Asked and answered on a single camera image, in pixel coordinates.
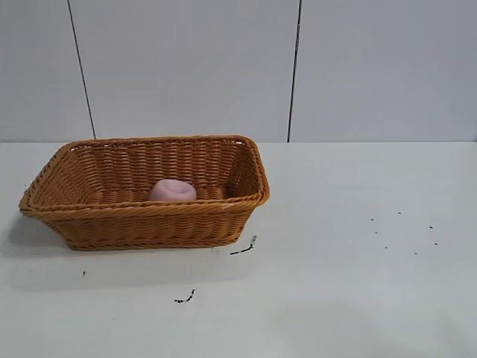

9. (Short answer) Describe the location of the pink peach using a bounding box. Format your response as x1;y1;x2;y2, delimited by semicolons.
148;178;198;204

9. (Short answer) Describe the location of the brown woven wicker basket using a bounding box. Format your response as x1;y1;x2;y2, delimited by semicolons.
18;134;271;251

